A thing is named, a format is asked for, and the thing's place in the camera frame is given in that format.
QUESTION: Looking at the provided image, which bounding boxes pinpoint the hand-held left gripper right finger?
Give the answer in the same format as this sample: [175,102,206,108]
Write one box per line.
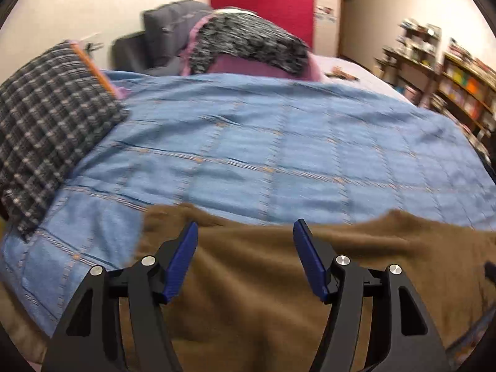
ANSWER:
[292,219,452,372]

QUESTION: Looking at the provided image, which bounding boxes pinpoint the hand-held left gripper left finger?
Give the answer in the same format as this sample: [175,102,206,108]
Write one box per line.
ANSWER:
[41,221,199,372]

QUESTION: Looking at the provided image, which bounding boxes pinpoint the brown pants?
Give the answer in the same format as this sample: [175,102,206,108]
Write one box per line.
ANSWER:
[124,203,496,372]

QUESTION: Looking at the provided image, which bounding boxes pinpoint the blue checked bedspread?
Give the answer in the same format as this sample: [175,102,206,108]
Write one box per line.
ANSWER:
[0,68,496,338]

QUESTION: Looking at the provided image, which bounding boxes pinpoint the wooden bookshelf with books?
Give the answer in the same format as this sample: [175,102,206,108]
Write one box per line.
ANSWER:
[430,39,496,152]

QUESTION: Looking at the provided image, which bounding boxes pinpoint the lilac bed sheet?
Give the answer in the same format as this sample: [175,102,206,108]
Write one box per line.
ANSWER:
[314,56,413,104]

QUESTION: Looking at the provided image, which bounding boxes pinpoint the dark plaid cloth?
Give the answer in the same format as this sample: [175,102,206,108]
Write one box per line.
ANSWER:
[0,41,130,241]

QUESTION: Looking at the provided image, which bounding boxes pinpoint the purple pillow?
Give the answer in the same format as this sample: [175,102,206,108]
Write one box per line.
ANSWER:
[207,55,311,82]

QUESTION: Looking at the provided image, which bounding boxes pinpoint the wooden desk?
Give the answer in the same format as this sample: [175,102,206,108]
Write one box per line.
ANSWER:
[374,48,440,109]

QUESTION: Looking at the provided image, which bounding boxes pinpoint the leopard print blanket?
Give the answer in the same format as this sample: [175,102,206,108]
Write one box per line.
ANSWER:
[190,8,312,76]

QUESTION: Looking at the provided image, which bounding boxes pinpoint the wooden desktop organizer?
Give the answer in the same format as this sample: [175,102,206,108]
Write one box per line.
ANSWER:
[397,17,442,63]

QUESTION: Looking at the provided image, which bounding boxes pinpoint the grey padded headboard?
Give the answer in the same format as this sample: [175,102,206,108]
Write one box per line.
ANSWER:
[112,0,212,76]

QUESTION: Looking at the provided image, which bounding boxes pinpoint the red upright mattress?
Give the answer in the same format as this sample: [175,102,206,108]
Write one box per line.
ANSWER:
[209,0,314,49]

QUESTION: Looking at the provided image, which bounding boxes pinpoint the small wooden handled tool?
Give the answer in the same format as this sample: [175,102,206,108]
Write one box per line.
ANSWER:
[325,68,361,83]

